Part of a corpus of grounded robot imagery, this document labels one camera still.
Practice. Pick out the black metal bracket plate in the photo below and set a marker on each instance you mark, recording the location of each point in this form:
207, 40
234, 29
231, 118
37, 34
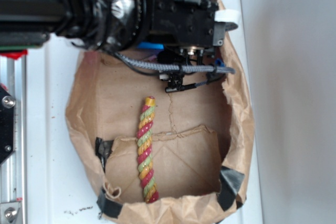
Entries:
7, 124

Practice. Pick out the black tape bottom right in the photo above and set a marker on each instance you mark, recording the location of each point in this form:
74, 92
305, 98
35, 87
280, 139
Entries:
231, 182

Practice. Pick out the white plastic board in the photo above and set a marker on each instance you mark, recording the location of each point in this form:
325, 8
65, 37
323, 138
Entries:
57, 187

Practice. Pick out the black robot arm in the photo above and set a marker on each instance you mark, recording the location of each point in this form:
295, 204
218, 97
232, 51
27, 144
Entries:
115, 25

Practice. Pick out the aluminium frame rail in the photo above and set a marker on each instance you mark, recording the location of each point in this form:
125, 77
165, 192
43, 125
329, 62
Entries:
13, 170

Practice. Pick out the blue plastic bottle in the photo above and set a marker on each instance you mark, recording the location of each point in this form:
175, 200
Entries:
149, 45

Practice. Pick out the black tape bottom left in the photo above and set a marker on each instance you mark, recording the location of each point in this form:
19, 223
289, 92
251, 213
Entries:
107, 206

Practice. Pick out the brown paper bag tray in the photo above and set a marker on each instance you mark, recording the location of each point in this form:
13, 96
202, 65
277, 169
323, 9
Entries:
195, 134

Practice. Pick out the black tape inner left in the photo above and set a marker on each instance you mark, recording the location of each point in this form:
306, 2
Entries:
103, 150

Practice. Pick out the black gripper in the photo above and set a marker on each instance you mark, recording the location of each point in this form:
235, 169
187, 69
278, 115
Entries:
190, 23

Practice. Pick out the red clip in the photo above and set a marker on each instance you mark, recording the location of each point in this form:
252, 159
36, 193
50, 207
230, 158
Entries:
14, 54

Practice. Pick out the black tape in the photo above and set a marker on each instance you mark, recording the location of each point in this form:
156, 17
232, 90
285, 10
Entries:
107, 206
231, 182
103, 150

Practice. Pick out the silver corner bracket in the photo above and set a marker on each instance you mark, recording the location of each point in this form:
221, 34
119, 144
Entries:
11, 213

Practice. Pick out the twisted multicolour rope toy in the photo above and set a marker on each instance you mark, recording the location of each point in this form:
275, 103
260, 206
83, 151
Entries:
145, 159

